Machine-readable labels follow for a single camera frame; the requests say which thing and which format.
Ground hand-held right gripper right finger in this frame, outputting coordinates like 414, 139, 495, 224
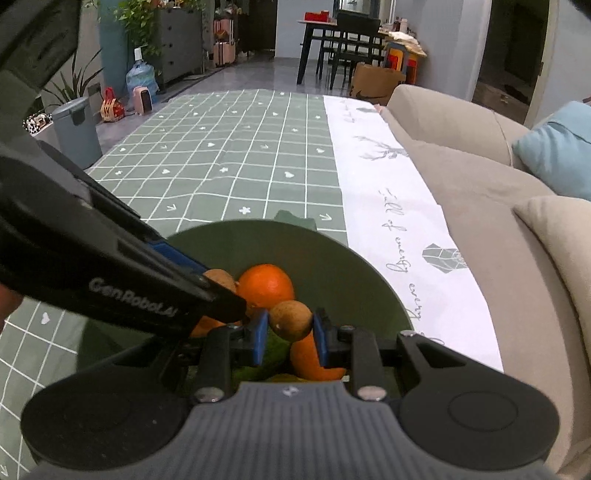
312, 308, 504, 402

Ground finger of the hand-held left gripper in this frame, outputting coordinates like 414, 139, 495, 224
38, 140, 211, 278
0, 152, 247, 341

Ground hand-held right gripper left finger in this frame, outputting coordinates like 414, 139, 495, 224
194, 308, 270, 404

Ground orange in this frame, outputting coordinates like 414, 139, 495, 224
188, 316, 241, 339
237, 263, 296, 320
290, 331, 348, 382

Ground yellow-green round fruit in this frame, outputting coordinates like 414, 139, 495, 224
231, 329, 298, 384

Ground brown kiwi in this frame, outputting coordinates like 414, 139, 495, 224
269, 299, 313, 343
202, 268, 239, 297

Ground green colander bowl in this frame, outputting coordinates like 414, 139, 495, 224
76, 209, 415, 403

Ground long-leaf potted plant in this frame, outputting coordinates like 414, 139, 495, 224
41, 48, 105, 114

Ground black and white toy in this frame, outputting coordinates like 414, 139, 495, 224
23, 112, 54, 136

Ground grey trash can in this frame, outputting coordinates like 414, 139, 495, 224
52, 96, 103, 170

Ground green leafy plant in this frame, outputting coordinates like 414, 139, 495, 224
113, 0, 163, 54

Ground blue water bottle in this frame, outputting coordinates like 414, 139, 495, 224
126, 46, 160, 101

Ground dark grey dresser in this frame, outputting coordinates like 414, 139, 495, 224
154, 6, 205, 85

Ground pink suitcase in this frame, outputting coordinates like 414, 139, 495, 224
211, 18, 237, 66

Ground beige sofa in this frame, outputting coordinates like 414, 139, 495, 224
379, 83, 591, 480

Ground dark dining chair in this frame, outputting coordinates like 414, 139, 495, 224
316, 28, 340, 80
327, 11, 383, 92

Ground dark dining table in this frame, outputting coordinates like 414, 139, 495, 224
297, 18, 393, 86

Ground cardboard box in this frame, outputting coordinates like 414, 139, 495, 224
349, 62, 406, 106

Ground coloured plastic stools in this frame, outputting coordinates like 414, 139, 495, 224
384, 41, 419, 86

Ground light blue pillow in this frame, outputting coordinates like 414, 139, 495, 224
512, 100, 591, 202

